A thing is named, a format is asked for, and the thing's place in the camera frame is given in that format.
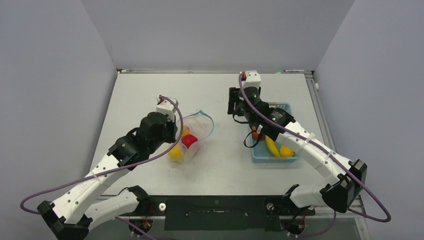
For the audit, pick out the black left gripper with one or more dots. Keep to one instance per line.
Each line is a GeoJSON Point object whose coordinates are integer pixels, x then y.
{"type": "Point", "coordinates": [172, 127]}

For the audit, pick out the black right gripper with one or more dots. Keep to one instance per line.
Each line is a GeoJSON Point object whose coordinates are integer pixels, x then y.
{"type": "Point", "coordinates": [234, 108]}

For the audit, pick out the yellow lemon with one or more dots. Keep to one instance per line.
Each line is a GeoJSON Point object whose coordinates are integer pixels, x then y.
{"type": "Point", "coordinates": [175, 153]}

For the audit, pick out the peach fruit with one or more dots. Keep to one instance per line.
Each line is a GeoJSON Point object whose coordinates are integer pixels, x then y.
{"type": "Point", "coordinates": [185, 131]}

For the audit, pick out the red apple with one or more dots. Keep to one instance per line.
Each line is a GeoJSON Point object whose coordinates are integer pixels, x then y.
{"type": "Point", "coordinates": [188, 140]}

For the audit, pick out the clear zip top bag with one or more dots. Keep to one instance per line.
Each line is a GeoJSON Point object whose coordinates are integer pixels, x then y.
{"type": "Point", "coordinates": [202, 126]}

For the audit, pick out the small yellow fruit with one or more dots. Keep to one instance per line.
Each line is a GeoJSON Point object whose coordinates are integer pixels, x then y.
{"type": "Point", "coordinates": [286, 152]}

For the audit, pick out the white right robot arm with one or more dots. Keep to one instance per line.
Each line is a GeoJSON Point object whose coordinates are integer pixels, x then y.
{"type": "Point", "coordinates": [338, 190]}

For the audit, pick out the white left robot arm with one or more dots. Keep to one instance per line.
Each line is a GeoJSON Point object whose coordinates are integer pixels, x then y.
{"type": "Point", "coordinates": [73, 215]}

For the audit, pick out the yellow banana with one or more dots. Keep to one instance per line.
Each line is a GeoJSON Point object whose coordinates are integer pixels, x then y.
{"type": "Point", "coordinates": [272, 147]}

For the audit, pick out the light blue plastic basket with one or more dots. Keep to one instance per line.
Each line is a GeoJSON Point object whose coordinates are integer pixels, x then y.
{"type": "Point", "coordinates": [260, 153]}

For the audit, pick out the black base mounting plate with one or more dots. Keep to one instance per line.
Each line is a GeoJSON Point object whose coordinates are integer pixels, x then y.
{"type": "Point", "coordinates": [231, 223]}

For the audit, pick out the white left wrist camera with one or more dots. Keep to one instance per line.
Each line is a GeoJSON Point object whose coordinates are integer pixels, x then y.
{"type": "Point", "coordinates": [166, 108]}

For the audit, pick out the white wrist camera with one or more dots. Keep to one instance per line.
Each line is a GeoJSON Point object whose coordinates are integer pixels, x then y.
{"type": "Point", "coordinates": [166, 108]}
{"type": "Point", "coordinates": [250, 78]}

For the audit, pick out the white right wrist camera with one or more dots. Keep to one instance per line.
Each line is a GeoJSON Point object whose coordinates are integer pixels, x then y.
{"type": "Point", "coordinates": [250, 78]}

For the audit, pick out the aluminium right frame rail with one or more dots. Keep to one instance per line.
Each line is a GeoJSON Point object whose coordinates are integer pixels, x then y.
{"type": "Point", "coordinates": [319, 111]}

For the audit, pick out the aluminium frame rail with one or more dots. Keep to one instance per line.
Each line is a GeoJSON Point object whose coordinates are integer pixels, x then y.
{"type": "Point", "coordinates": [189, 206]}
{"type": "Point", "coordinates": [319, 111]}

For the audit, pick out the aluminium front frame rail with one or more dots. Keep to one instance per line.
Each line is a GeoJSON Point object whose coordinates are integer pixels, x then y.
{"type": "Point", "coordinates": [189, 206]}

